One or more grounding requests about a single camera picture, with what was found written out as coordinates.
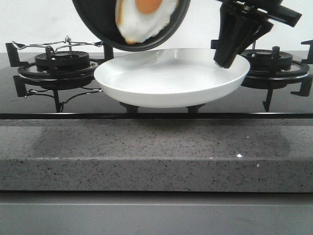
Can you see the fried egg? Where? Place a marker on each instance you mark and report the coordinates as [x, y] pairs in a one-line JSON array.
[[139, 20]]

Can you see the metal wire pan support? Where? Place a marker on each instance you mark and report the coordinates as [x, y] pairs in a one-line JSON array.
[[61, 45]]

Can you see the black gas burner with grate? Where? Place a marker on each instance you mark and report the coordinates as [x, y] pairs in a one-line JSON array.
[[276, 66], [56, 69]]

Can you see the white round plate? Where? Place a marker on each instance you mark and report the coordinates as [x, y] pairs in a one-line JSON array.
[[169, 78]]

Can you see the grey cabinet front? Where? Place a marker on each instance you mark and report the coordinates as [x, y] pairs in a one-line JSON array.
[[143, 213]]

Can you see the black frying pan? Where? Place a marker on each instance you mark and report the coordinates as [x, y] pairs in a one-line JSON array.
[[99, 18]]

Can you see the black glass cooktop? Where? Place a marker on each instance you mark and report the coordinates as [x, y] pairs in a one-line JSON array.
[[21, 98]]

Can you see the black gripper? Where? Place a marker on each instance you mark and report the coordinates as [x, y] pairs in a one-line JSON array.
[[239, 25]]

